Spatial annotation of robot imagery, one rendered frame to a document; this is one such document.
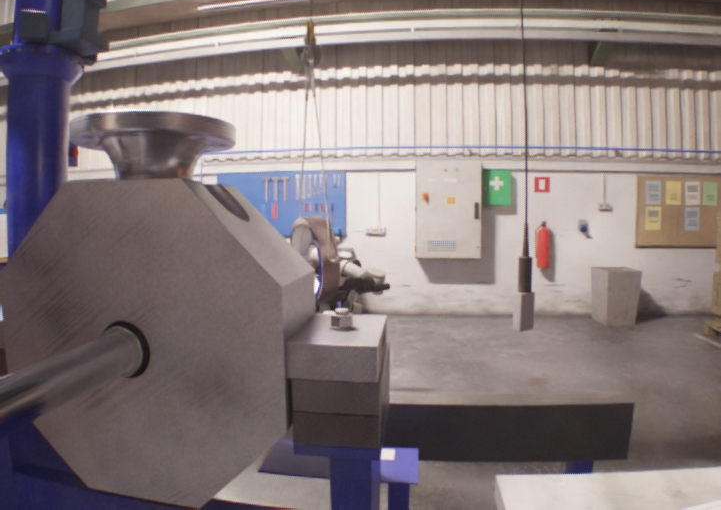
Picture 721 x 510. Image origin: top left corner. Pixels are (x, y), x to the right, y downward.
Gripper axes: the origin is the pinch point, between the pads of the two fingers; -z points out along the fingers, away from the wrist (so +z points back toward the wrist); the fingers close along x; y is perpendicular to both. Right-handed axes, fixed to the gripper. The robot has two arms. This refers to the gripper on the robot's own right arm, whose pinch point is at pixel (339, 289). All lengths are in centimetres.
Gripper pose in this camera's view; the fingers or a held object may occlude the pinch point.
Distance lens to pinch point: 230.4
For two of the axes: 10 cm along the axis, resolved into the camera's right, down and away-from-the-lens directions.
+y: -3.7, -7.8, 5.0
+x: -3.1, 6.1, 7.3
